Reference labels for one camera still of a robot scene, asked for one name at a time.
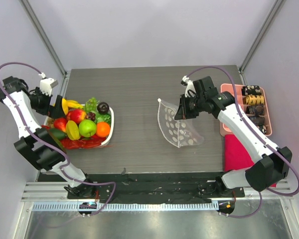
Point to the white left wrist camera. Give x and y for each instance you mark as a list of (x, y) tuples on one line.
[(46, 86)]

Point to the red yellow apple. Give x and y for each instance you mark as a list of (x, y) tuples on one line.
[(76, 115)]

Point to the dark green avocado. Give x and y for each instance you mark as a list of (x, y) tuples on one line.
[(60, 135)]

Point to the floral dark rolled sock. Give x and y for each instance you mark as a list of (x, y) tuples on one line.
[(262, 128)]

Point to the brown dark rolled sock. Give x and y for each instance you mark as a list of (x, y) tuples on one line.
[(257, 110)]

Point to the orange fruit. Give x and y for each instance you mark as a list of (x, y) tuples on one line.
[(103, 129)]

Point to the red chili peppers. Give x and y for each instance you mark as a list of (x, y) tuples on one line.
[(83, 143)]

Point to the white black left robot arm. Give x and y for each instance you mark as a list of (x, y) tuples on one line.
[(36, 144)]

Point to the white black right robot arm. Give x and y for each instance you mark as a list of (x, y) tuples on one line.
[(270, 161)]

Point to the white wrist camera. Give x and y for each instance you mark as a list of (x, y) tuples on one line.
[(189, 87), (46, 86)]

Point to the white fruit basket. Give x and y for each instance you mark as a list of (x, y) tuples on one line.
[(49, 124)]

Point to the green lettuce leaf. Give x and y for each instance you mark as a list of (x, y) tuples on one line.
[(91, 106)]

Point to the magenta red cloth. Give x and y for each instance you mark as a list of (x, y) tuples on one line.
[(236, 161)]

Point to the dark grey rolled sock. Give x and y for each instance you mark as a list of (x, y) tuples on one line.
[(257, 120)]

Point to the yellow black rolled sock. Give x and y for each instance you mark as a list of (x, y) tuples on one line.
[(253, 100)]

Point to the clear dotted zip bag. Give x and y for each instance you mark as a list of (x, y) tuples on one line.
[(179, 133)]

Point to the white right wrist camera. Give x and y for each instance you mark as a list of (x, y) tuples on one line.
[(189, 87)]

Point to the pink compartment organizer tray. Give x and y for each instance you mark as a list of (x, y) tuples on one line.
[(266, 115)]

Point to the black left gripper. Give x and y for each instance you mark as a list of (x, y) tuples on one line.
[(55, 111)]

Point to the black white rolled sock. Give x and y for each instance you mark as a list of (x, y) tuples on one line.
[(251, 90)]

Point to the purple grape bunch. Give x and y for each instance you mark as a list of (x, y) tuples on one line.
[(91, 116)]

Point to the yellow bananas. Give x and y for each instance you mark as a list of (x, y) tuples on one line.
[(74, 104)]

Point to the yellow lemon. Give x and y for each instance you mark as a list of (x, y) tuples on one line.
[(64, 106)]

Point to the yellow star fruit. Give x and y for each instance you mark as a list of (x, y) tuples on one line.
[(72, 130)]

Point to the white slotted cable duct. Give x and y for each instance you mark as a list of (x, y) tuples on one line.
[(90, 206)]

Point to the green apple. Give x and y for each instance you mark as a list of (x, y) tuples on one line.
[(87, 128)]

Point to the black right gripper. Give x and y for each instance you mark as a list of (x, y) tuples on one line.
[(183, 107)]

